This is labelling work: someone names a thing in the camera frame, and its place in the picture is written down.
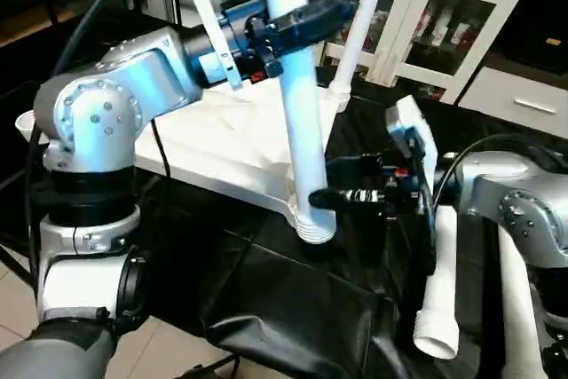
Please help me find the white plastic table leg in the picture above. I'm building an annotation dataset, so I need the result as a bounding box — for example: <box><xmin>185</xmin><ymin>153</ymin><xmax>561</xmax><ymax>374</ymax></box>
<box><xmin>494</xmin><ymin>223</ymin><xmax>548</xmax><ymax>379</ymax></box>
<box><xmin>413</xmin><ymin>205</ymin><xmax>463</xmax><ymax>361</ymax></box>
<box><xmin>329</xmin><ymin>0</ymin><xmax>394</xmax><ymax>101</ymax></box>
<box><xmin>259</xmin><ymin>0</ymin><xmax>339</xmax><ymax>246</ymax></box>

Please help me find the white plastic table top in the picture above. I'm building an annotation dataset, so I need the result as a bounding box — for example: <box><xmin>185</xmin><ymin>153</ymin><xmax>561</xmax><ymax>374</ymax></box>
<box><xmin>15</xmin><ymin>75</ymin><xmax>352</xmax><ymax>231</ymax></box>

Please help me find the white glass door cabinet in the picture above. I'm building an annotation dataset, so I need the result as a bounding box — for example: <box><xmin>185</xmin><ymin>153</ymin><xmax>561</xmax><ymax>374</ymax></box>
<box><xmin>314</xmin><ymin>0</ymin><xmax>530</xmax><ymax>106</ymax></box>

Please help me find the black table mat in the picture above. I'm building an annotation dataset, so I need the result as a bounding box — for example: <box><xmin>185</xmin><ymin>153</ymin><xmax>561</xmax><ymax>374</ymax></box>
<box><xmin>0</xmin><ymin>6</ymin><xmax>568</xmax><ymax>379</ymax></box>

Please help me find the white drawer unit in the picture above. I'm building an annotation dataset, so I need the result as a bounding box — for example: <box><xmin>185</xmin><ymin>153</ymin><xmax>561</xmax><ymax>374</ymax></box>
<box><xmin>456</xmin><ymin>66</ymin><xmax>568</xmax><ymax>139</ymax></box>

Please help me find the black box device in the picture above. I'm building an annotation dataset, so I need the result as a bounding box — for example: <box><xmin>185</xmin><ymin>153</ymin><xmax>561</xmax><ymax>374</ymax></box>
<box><xmin>522</xmin><ymin>4</ymin><xmax>568</xmax><ymax>71</ymax></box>

